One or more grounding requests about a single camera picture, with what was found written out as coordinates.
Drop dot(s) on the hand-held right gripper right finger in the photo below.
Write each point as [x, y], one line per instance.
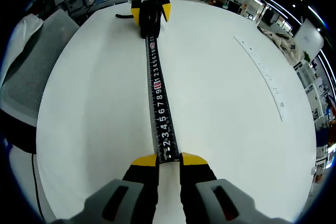
[194, 179]

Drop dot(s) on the small green plant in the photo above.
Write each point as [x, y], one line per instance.
[306, 56]

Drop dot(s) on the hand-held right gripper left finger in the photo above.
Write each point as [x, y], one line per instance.
[136, 182]

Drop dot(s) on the white whiteboard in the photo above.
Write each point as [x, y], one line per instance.
[309, 37]

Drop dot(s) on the grey mesh office chair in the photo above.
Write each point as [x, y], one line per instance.
[31, 77]

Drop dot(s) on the clear plastic ruler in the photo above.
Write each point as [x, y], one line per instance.
[265, 74]

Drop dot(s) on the black tape measure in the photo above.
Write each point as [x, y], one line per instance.
[160, 98]

